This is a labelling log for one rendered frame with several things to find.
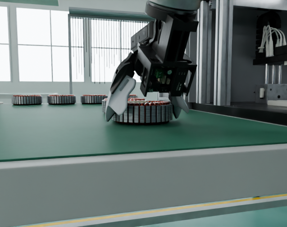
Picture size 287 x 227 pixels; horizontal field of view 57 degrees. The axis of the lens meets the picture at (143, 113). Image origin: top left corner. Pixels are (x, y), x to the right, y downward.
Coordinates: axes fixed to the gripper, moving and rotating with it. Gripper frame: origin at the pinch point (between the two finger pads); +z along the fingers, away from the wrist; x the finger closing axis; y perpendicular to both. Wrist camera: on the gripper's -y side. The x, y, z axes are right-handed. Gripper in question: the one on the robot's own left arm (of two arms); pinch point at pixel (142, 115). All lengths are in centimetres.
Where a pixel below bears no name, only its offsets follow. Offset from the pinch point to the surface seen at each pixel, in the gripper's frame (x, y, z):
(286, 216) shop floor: 125, -26, 103
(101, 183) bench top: -12.3, 21.8, -8.8
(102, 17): 65, -364, 81
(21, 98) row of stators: -25, -54, 29
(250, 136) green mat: 7.6, 17.2, -8.7
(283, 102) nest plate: 35.3, -1.5, -1.2
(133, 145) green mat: -8.0, 17.1, -8.7
